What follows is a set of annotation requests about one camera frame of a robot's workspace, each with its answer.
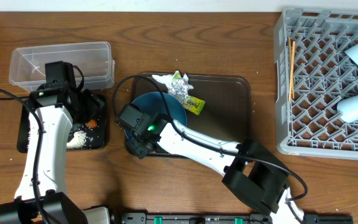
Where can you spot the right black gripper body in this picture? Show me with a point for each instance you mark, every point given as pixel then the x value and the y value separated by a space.
pixel 138 143

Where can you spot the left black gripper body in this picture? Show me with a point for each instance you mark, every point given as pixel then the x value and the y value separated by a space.
pixel 91 107

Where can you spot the orange carrot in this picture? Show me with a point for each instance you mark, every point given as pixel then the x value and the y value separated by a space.
pixel 92 124

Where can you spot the large blue plate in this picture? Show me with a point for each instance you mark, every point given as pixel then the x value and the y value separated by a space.
pixel 151 103

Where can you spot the pile of white rice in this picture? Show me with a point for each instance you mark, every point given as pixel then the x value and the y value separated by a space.
pixel 82 139

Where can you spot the wooden chopstick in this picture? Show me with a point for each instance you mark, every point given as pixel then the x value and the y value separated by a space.
pixel 290 65
pixel 292 87

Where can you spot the light blue cup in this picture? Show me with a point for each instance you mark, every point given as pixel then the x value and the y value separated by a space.
pixel 348 109

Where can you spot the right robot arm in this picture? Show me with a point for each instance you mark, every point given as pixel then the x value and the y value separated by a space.
pixel 251 172

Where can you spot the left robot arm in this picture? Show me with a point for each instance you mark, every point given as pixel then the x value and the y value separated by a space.
pixel 42 190

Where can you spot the grey dishwasher rack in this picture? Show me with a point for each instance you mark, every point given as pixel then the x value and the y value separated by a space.
pixel 324 75

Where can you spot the black plastic tray bin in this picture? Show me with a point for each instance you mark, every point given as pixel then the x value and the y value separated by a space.
pixel 58 142

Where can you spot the clear plastic bin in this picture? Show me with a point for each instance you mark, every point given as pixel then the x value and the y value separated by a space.
pixel 93 59

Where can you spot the crumpled white tissue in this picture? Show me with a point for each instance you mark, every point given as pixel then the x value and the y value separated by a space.
pixel 164 79

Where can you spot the crumpled aluminium foil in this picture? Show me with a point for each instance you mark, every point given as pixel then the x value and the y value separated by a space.
pixel 179 87

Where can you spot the brown serving tray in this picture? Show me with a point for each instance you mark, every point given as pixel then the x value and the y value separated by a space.
pixel 226 115

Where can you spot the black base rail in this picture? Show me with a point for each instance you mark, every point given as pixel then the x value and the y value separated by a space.
pixel 213 218

